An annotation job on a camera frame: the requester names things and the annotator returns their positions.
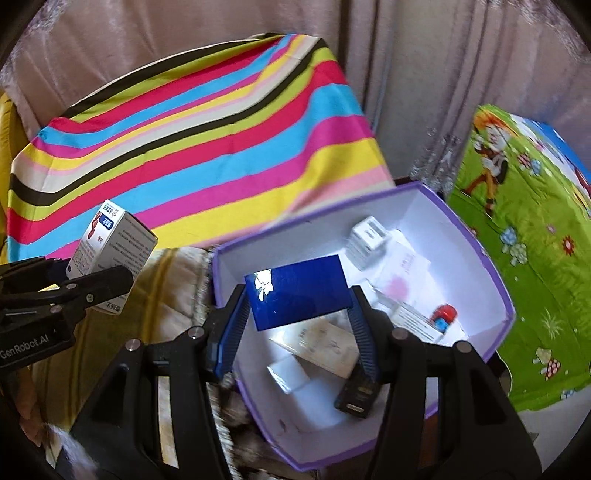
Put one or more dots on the yellow leather sofa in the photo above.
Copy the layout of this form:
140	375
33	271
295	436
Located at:
11	120

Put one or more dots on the white box pink print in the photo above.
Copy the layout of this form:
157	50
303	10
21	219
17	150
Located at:
406	272

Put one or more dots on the lace sheer curtain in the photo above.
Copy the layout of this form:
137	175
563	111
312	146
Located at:
438	161

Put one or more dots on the green cartoon blanket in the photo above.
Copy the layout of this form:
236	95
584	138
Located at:
521	230

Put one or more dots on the black box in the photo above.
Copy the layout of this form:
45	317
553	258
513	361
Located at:
355	397

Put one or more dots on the striped velvet cushion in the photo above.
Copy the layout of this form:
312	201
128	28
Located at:
175	295

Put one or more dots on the white medicine box red print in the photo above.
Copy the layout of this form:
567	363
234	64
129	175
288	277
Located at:
115	240

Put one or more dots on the purple cardboard box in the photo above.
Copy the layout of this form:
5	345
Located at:
461	258

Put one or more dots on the dark blue box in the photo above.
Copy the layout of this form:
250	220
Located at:
300	290

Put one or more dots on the white box blue text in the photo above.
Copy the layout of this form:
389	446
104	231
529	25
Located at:
413	321

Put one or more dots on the white box grey text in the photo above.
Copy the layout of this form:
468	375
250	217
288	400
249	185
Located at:
369	240

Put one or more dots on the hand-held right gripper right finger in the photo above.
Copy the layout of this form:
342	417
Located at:
364	341

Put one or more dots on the small white cube box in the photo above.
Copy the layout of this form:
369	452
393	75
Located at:
288	374

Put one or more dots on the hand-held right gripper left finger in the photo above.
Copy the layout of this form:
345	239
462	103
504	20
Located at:
228	337

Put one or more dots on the person's left hand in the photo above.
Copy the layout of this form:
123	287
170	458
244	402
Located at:
30	415

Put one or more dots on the beige box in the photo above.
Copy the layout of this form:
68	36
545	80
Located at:
323	350

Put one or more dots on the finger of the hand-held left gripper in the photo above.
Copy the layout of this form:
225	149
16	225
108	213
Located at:
32	277
106	284

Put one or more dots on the red toy car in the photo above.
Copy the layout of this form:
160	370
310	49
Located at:
444	314

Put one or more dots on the colourful striped cloth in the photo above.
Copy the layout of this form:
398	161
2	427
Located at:
207	161

